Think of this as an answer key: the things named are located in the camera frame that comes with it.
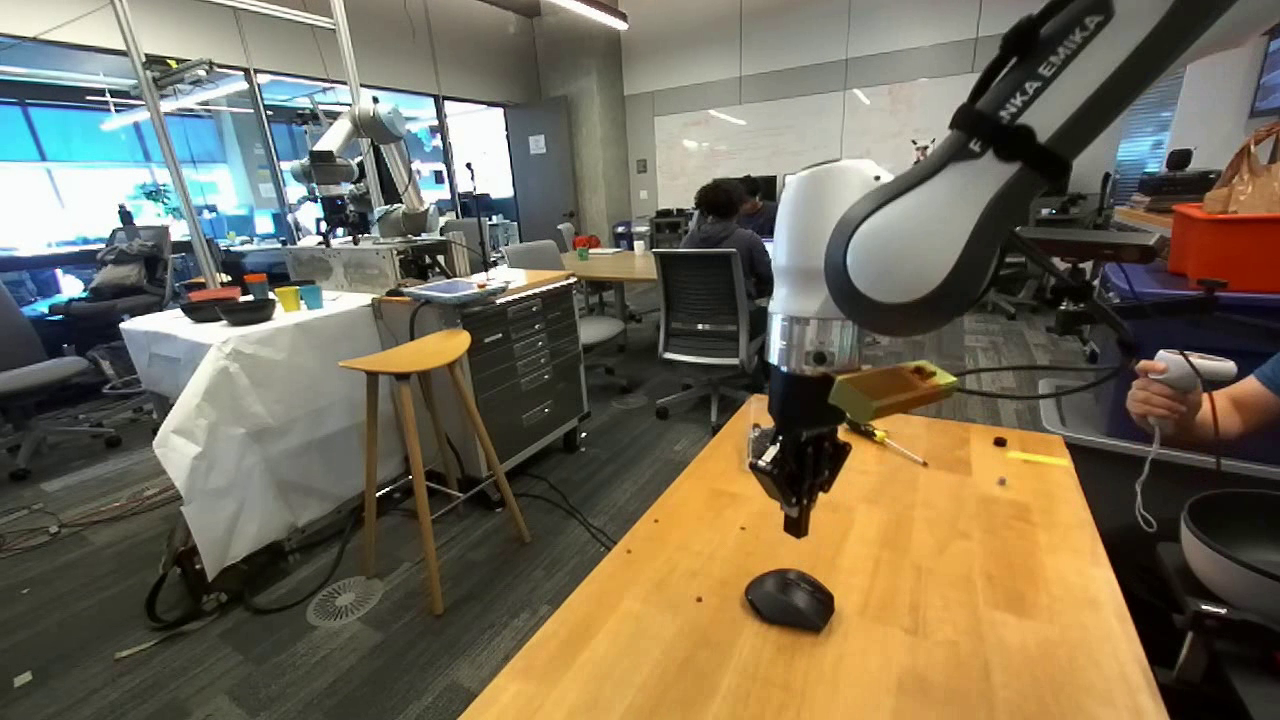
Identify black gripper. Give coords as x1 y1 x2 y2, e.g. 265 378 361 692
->
744 366 856 545

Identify white handheld controller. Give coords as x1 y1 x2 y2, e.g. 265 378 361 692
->
1148 344 1243 396

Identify person's forearm blue sleeve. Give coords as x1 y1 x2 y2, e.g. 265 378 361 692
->
1201 350 1280 449

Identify black computer mouse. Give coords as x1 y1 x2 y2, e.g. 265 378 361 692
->
740 567 839 637

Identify person's hand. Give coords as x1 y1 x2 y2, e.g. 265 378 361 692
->
1122 358 1214 449

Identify grey mesh office chair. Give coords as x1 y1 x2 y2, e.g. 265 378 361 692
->
648 243 777 430

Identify seated person dark hair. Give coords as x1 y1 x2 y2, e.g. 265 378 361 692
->
683 178 781 308

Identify wooden office desk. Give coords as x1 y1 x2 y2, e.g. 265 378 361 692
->
562 243 665 287

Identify grey drawer cabinet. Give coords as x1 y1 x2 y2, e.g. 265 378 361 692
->
452 271 596 473

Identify light grey office chair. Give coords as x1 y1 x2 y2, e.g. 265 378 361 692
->
500 238 630 401

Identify wooden bar stool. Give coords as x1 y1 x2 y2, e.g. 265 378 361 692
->
334 323 534 619

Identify orange plastic bin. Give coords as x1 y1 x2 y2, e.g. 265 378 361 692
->
1165 200 1280 297

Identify table with white cloth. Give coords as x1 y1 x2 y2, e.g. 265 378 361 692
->
115 287 413 586

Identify brown paper bag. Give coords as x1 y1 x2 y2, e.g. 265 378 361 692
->
1201 116 1280 222

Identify black bowl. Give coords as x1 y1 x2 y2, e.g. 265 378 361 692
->
215 294 279 333

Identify red black tray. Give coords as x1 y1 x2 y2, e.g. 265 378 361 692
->
179 286 249 327

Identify black office chair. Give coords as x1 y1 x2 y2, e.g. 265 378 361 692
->
0 279 127 490

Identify yellow black handled screwdriver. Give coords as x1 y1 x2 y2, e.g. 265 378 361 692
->
842 416 930 473

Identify wall whiteboard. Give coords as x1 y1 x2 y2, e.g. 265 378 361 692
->
650 72 993 211

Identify black floor cables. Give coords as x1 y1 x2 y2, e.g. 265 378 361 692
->
140 512 371 637

